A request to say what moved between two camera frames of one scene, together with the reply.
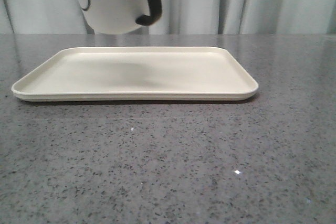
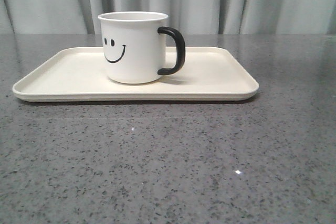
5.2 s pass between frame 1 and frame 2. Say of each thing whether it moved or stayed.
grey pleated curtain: stayed
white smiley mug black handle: moved
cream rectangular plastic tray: stayed
